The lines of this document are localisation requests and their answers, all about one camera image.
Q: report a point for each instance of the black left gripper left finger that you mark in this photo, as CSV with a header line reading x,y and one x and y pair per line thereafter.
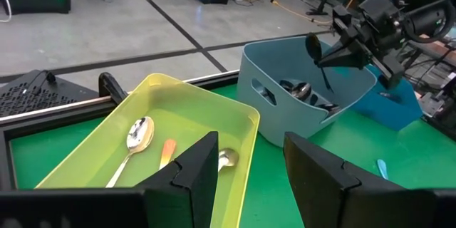
x,y
185,192

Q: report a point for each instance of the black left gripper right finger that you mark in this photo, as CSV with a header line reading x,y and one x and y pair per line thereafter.
x,y
331,196

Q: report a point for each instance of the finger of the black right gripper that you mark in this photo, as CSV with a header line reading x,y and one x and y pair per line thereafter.
x,y
347,50
349,63

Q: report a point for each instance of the large black spoon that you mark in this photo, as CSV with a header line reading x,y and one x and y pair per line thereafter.
x,y
302,90

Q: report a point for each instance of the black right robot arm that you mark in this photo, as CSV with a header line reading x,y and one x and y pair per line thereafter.
x,y
427,21

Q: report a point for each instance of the blue plastic bin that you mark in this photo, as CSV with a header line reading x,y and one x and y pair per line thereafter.
x,y
388,114

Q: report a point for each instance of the yellow-green plastic bin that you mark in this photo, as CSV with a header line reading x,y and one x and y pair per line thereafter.
x,y
185,114

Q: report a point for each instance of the black clamp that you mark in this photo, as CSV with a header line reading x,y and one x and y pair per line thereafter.
x,y
110,87

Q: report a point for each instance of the black perforated metal case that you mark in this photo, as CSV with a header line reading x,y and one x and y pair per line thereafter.
x,y
42,96

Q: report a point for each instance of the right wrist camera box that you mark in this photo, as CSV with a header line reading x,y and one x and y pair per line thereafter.
x,y
375,7

